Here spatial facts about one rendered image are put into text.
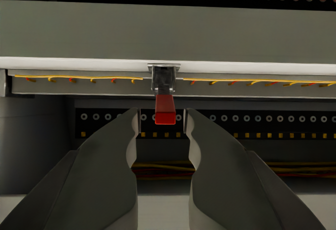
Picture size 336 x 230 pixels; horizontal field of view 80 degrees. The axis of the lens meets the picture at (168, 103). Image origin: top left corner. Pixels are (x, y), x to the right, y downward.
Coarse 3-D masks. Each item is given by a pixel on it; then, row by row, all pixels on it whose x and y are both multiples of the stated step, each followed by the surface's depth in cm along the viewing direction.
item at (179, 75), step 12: (12, 72) 20; (24, 72) 20; (36, 72) 20; (48, 72) 21; (60, 72) 21; (72, 72) 21; (84, 72) 21; (96, 72) 21; (108, 72) 21; (120, 72) 21; (132, 72) 21; (144, 72) 21
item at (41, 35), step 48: (0, 0) 16; (0, 48) 16; (48, 48) 16; (96, 48) 16; (144, 48) 16; (192, 48) 16; (240, 48) 16; (288, 48) 17; (0, 96) 20; (48, 96) 32
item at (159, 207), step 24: (168, 168) 36; (192, 168) 35; (288, 168) 36; (312, 168) 36; (144, 192) 31; (168, 192) 31; (312, 192) 32; (0, 216) 22; (144, 216) 23; (168, 216) 23
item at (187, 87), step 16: (16, 80) 21; (32, 80) 20; (48, 80) 20; (64, 80) 21; (80, 80) 21; (96, 80) 21; (112, 80) 20; (128, 80) 21; (144, 80) 22; (176, 80) 22; (192, 80) 22; (208, 80) 20; (224, 80) 20; (240, 80) 20; (256, 80) 20; (272, 80) 20; (288, 80) 20; (192, 96) 23; (208, 96) 23; (224, 96) 22; (240, 96) 22; (256, 96) 22; (272, 96) 22; (288, 96) 22; (304, 96) 22; (320, 96) 22
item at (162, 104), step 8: (160, 88) 17; (168, 88) 17; (160, 96) 14; (168, 96) 14; (160, 104) 13; (168, 104) 13; (160, 112) 11; (168, 112) 12; (160, 120) 12; (168, 120) 12
